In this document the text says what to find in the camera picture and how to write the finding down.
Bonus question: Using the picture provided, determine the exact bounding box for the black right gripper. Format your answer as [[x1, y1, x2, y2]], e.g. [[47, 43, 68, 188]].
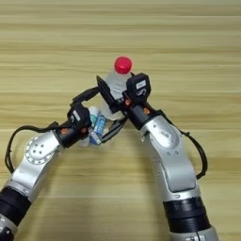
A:
[[95, 74, 162, 131]]

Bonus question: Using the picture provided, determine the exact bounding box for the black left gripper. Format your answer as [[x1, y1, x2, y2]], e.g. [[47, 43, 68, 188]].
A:
[[52, 86, 128, 150]]

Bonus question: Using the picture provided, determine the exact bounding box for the green glue stick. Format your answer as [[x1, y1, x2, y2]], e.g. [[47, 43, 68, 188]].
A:
[[78, 105, 100, 148]]

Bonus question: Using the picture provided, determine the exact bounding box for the blue glue stick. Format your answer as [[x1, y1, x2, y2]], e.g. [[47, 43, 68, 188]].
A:
[[88, 114, 107, 146]]

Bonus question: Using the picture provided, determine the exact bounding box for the clear bottle with red cap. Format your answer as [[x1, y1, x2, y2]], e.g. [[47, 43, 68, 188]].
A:
[[99, 56, 134, 121]]

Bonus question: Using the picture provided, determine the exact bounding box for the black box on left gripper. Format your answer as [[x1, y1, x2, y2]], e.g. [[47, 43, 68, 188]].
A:
[[67, 103, 92, 130]]

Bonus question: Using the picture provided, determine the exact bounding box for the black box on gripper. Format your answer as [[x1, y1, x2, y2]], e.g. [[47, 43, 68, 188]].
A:
[[67, 103, 92, 130], [125, 72, 153, 105]]

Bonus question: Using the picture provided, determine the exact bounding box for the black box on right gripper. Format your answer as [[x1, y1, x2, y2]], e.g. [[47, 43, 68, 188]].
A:
[[125, 72, 153, 105]]

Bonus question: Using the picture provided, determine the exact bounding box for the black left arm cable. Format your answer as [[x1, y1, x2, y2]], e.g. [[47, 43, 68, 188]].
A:
[[4, 120, 70, 174]]

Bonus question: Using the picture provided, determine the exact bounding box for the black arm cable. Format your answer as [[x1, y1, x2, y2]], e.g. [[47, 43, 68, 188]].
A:
[[4, 120, 70, 174], [156, 109, 209, 181]]

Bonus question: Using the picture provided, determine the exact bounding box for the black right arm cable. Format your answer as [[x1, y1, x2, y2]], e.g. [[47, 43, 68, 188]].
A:
[[156, 109, 209, 181]]

